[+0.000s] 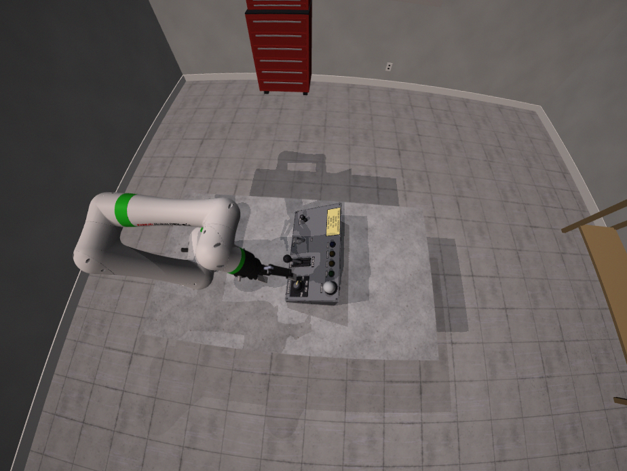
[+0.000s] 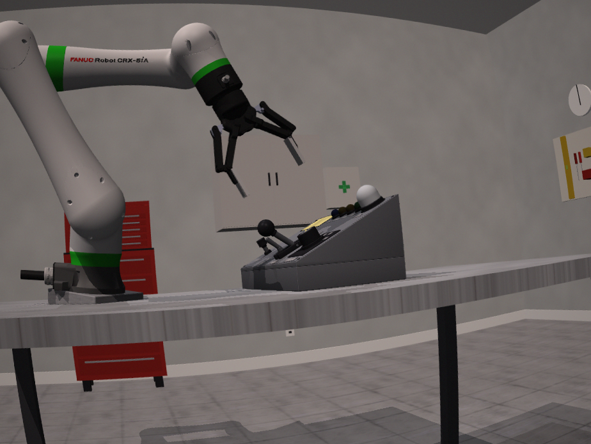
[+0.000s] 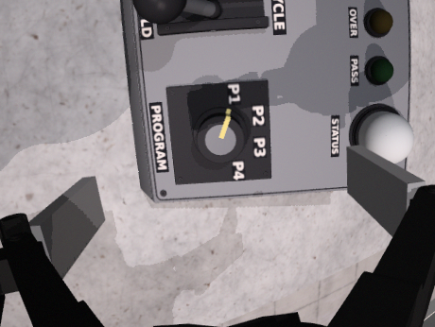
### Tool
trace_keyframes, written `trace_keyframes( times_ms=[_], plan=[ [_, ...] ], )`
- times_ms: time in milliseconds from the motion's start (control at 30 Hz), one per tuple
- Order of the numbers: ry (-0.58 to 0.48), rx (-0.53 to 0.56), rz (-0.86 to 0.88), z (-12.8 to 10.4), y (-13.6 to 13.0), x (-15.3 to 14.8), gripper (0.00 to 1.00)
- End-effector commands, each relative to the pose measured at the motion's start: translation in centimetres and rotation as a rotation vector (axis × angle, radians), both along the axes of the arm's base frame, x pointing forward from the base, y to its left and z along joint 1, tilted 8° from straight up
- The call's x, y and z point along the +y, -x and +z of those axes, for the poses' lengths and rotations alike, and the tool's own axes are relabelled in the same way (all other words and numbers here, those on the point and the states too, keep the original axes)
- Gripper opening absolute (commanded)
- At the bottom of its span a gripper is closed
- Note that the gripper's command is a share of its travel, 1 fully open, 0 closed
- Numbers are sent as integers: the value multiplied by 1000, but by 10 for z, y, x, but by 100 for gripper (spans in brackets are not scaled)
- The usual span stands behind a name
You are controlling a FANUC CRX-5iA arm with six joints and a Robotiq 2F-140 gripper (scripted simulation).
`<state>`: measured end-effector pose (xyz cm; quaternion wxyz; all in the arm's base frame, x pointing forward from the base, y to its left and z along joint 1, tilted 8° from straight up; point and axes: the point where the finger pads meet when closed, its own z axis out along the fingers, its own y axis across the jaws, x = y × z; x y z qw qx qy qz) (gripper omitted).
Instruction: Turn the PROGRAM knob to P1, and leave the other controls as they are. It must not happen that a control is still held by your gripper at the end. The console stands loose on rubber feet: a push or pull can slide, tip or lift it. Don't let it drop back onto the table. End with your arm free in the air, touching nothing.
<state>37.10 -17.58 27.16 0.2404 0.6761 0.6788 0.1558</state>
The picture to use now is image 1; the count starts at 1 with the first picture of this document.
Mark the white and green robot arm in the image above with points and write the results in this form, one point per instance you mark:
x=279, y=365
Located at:
x=100, y=251

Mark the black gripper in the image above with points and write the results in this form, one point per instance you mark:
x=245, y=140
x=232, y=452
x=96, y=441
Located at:
x=261, y=270

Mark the grey control console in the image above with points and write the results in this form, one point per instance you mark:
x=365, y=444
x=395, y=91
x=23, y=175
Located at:
x=315, y=256

